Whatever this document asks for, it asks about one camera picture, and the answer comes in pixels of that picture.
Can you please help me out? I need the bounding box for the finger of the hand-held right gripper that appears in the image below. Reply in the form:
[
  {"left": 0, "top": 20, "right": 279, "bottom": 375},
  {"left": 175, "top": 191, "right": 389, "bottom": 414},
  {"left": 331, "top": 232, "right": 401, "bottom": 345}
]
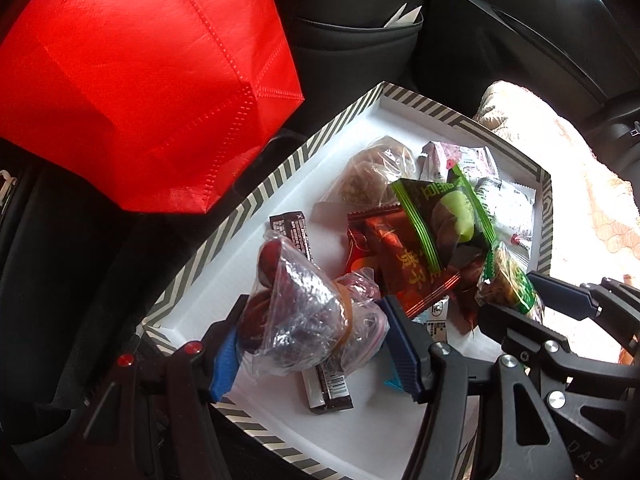
[
  {"left": 479, "top": 302, "right": 571, "bottom": 376},
  {"left": 527, "top": 270, "right": 640, "bottom": 326}
]

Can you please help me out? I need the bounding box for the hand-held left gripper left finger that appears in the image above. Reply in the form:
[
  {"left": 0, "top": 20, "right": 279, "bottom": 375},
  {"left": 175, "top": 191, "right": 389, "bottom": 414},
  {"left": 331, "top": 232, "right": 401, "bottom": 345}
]
[{"left": 80, "top": 295, "right": 251, "bottom": 480}]

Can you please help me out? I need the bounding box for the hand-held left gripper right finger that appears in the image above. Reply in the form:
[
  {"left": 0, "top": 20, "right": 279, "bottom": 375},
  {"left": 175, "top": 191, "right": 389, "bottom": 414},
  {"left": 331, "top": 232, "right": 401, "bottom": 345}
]
[{"left": 379, "top": 295, "right": 576, "bottom": 480}]

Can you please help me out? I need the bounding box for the clear zip bag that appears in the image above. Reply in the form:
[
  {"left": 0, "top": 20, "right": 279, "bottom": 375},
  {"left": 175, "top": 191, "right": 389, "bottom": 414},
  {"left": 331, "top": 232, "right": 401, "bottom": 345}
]
[{"left": 335, "top": 267, "right": 391, "bottom": 371}]

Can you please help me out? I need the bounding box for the green clear nut packet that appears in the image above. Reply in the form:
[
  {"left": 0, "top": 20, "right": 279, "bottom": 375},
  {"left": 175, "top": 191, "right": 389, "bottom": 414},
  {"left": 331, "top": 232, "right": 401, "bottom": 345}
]
[{"left": 474, "top": 240, "right": 545, "bottom": 322}]

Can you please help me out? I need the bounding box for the dark red snack packet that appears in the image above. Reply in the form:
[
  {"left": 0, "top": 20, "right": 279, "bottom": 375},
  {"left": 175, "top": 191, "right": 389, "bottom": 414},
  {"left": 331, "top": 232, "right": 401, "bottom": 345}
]
[{"left": 450, "top": 250, "right": 488, "bottom": 331}]

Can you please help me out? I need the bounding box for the red brown snack packet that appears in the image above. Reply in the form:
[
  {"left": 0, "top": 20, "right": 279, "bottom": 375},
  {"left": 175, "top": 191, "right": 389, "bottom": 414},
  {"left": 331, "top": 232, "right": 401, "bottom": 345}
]
[{"left": 346, "top": 210, "right": 463, "bottom": 318}]

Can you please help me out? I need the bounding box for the clear bag of dark sweets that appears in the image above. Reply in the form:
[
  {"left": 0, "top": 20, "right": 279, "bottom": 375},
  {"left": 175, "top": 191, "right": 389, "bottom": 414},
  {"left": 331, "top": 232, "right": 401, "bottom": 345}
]
[{"left": 240, "top": 237, "right": 351, "bottom": 378}]

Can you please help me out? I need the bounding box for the green striped black packet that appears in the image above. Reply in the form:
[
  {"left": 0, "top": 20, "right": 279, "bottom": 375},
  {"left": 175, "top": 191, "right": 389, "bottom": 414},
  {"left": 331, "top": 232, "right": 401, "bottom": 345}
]
[{"left": 391, "top": 162, "right": 497, "bottom": 273}]

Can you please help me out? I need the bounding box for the dark brown bar packet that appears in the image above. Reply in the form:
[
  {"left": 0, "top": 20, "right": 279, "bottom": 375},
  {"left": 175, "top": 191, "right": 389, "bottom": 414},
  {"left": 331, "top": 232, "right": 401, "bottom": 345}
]
[{"left": 269, "top": 209, "right": 355, "bottom": 415}]

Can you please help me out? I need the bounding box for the white pink snack packet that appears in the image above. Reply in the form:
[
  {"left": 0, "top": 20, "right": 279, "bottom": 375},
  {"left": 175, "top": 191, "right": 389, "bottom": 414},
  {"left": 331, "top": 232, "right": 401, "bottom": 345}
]
[{"left": 419, "top": 141, "right": 501, "bottom": 181}]

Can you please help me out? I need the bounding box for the clear packet of brown biscuit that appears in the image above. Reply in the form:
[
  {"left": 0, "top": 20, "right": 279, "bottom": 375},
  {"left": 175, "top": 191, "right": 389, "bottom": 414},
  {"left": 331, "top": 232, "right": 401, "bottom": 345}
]
[{"left": 327, "top": 135, "right": 418, "bottom": 208}]

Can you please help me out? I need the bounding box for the striped cardboard box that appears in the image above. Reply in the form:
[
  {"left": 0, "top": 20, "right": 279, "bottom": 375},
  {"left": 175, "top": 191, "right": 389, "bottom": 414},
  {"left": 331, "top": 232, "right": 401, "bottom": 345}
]
[{"left": 135, "top": 80, "right": 553, "bottom": 463}]

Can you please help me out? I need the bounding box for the peach fringed blanket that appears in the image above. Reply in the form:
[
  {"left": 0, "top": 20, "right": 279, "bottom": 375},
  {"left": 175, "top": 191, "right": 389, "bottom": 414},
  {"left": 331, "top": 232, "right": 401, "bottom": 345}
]
[{"left": 472, "top": 80, "right": 640, "bottom": 366}]

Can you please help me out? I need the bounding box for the black leather rear seat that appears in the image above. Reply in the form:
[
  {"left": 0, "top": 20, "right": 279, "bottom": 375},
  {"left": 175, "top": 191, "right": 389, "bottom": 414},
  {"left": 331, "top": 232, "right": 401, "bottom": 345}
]
[{"left": 0, "top": 130, "right": 281, "bottom": 480}]

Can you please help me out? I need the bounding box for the black car door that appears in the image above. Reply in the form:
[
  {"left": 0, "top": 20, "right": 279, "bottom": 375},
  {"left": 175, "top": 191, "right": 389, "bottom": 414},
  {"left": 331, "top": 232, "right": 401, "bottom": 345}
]
[{"left": 425, "top": 0, "right": 640, "bottom": 136}]

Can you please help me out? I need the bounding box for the red fabric bag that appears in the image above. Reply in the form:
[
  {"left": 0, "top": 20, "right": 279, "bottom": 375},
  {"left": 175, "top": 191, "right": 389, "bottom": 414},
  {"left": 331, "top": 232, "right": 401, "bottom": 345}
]
[{"left": 0, "top": 0, "right": 306, "bottom": 213}]

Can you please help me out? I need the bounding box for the black front seat back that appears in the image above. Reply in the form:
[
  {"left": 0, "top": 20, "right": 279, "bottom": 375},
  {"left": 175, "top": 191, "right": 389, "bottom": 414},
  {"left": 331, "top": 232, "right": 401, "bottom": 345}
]
[{"left": 285, "top": 0, "right": 431, "bottom": 91}]

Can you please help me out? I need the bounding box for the white paper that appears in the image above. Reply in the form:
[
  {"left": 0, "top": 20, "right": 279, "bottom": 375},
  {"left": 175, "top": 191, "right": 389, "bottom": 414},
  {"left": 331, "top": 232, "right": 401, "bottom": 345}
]
[{"left": 385, "top": 4, "right": 423, "bottom": 26}]

